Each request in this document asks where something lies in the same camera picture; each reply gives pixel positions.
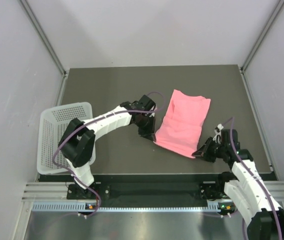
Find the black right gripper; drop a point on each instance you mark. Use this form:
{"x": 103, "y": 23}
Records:
{"x": 203, "y": 151}

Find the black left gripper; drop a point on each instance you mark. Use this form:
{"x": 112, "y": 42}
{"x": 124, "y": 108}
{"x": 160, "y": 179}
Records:
{"x": 149, "y": 132}

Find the pink t shirt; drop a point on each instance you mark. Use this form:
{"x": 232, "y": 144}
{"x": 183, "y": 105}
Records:
{"x": 182, "y": 124}

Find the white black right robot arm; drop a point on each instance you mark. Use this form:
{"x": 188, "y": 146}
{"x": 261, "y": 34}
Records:
{"x": 243, "y": 185}

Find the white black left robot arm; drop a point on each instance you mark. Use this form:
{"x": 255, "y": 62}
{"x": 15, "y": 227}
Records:
{"x": 77, "y": 143}

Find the white perforated plastic basket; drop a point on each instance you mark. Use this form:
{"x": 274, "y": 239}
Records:
{"x": 52, "y": 125}

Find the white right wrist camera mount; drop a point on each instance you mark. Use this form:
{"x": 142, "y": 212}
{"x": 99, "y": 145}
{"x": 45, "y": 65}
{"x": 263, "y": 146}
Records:
{"x": 218, "y": 133}

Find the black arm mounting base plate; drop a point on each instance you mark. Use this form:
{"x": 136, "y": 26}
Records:
{"x": 151, "y": 190}

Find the aluminium frame post right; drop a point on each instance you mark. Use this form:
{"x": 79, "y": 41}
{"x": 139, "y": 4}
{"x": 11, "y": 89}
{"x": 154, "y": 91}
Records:
{"x": 262, "y": 35}

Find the aluminium frame post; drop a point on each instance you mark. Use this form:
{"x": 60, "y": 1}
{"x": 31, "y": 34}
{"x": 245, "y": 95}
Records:
{"x": 262, "y": 35}
{"x": 42, "y": 35}

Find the grey slotted cable duct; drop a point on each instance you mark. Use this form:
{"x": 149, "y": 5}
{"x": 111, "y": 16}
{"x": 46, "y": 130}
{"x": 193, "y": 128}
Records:
{"x": 89, "y": 207}

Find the aluminium frame post left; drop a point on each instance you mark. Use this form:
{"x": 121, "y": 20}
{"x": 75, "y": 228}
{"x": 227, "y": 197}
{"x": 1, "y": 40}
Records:
{"x": 42, "y": 35}

